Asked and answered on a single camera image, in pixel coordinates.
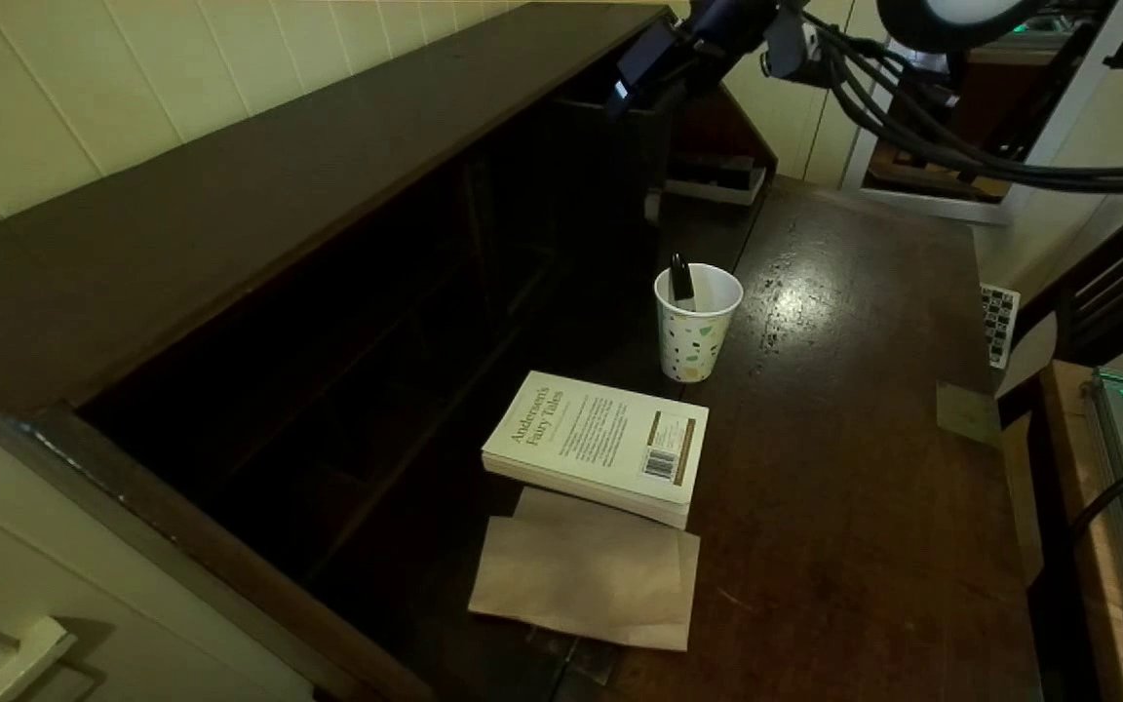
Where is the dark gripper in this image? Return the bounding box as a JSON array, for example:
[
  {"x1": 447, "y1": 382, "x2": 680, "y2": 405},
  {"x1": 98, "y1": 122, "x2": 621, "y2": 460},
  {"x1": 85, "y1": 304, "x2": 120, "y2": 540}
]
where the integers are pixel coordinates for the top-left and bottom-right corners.
[{"x1": 603, "y1": 0, "x2": 772, "y2": 113}]

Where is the dark wooden cabinet door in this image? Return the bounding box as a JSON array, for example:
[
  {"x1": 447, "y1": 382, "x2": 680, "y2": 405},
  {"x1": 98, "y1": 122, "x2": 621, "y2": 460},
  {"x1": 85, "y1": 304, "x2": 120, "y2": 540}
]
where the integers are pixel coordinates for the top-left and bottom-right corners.
[{"x1": 543, "y1": 88, "x2": 689, "y2": 269}]

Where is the black marker pen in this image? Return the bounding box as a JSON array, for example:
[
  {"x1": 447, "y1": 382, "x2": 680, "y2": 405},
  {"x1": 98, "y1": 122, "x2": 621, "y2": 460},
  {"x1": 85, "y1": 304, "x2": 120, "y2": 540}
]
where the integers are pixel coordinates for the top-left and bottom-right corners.
[{"x1": 667, "y1": 250, "x2": 703, "y2": 309}]

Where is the white speckled paper cup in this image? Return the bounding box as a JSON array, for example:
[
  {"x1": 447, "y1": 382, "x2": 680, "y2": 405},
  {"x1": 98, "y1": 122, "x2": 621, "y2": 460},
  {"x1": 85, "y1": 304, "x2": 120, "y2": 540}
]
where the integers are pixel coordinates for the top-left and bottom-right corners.
[{"x1": 650, "y1": 259, "x2": 749, "y2": 384}]

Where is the brown wooden background cabinet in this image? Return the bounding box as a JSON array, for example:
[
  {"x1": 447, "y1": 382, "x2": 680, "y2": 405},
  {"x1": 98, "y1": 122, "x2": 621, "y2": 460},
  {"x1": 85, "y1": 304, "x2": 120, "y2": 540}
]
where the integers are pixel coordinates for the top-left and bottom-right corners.
[{"x1": 864, "y1": 72, "x2": 1020, "y2": 206}]

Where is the white drawer cabinet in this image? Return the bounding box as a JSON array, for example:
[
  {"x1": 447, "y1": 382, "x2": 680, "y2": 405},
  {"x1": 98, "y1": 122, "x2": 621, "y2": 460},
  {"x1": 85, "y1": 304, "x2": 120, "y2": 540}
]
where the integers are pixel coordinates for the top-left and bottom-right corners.
[{"x1": 0, "y1": 400, "x2": 320, "y2": 702}]

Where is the black box with white edge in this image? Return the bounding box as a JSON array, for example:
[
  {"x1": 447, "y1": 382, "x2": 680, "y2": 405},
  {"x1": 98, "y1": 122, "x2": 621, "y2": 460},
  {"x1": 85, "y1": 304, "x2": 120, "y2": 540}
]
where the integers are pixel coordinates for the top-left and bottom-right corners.
[{"x1": 659, "y1": 153, "x2": 777, "y2": 209}]

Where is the white paperback book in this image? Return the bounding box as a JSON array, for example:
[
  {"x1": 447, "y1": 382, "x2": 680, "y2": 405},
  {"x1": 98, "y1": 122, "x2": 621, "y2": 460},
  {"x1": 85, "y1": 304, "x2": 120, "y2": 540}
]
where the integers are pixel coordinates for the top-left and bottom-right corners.
[{"x1": 480, "y1": 366, "x2": 714, "y2": 530}]

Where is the white perforated panel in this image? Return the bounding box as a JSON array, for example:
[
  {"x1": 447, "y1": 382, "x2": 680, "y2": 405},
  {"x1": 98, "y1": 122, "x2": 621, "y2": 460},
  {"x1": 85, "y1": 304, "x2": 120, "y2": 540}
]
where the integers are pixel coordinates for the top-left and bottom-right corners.
[{"x1": 974, "y1": 275, "x2": 1024, "y2": 373}]

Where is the brass metal plate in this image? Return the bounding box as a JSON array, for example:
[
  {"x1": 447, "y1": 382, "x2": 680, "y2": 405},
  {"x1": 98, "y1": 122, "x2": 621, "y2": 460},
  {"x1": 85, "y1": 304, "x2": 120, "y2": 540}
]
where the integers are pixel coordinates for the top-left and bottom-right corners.
[{"x1": 933, "y1": 382, "x2": 1006, "y2": 448}]

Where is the dark wooden desk hutch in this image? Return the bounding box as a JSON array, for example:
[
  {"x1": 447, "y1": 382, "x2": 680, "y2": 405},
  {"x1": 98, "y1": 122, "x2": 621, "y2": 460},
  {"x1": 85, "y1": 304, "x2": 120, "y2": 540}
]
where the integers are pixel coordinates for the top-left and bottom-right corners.
[{"x1": 0, "y1": 0, "x2": 788, "y2": 702}]

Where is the brown paper envelope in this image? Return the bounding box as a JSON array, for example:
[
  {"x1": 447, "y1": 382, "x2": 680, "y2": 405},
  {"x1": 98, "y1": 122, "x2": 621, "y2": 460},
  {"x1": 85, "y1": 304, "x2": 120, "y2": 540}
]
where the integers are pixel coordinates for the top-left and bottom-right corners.
[{"x1": 463, "y1": 483, "x2": 707, "y2": 653}]

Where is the light wooden side table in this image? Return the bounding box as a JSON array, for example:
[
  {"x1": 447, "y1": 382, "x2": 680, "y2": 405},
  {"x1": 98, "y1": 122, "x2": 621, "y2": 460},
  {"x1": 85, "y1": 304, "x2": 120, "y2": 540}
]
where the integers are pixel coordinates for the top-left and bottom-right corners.
[{"x1": 1032, "y1": 360, "x2": 1123, "y2": 702}]

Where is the black metal stand frame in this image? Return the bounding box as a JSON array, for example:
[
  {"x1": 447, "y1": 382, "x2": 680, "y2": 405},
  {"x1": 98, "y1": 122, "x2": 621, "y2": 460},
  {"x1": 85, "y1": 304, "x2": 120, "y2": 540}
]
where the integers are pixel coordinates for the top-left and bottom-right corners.
[{"x1": 1014, "y1": 178, "x2": 1123, "y2": 370}]

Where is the white drawer handle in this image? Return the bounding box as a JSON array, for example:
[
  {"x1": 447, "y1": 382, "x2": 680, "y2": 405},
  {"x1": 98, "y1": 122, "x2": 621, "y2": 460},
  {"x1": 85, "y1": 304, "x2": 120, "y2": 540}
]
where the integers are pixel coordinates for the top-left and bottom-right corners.
[{"x1": 0, "y1": 613, "x2": 79, "y2": 702}]

